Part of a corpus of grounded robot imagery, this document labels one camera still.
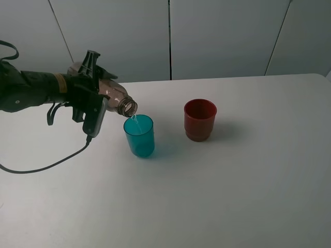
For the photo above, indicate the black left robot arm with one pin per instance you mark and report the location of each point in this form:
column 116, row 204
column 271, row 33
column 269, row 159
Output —
column 24, row 89

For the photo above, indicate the teal translucent plastic cup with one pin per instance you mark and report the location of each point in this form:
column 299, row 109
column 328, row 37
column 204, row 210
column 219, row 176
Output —
column 139, row 131

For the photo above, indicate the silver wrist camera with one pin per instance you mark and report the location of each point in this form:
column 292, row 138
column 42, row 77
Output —
column 94, row 115

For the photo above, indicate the red plastic cup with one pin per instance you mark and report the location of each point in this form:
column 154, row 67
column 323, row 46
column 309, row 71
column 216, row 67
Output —
column 199, row 117

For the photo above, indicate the brown translucent plastic bottle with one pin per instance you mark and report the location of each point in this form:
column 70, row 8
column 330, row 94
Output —
column 118, row 99

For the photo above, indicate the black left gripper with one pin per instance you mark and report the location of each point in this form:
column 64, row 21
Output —
column 84, row 86

